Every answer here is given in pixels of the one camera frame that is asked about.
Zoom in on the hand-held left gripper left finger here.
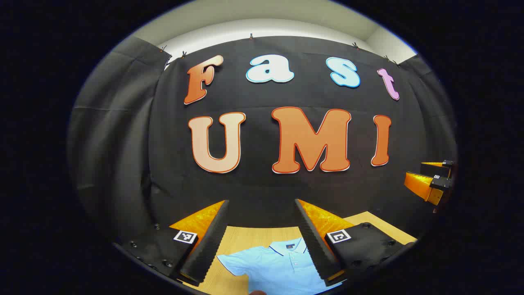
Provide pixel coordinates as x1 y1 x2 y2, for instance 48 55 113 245
117 200 230 286

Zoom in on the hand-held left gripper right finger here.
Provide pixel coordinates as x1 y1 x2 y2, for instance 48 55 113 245
295 199 416 287

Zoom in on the light blue polo T-shirt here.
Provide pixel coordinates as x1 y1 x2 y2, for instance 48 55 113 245
217 237 343 295

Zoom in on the black backdrop cloth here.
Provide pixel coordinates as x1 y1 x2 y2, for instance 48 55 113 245
68 35 458 254

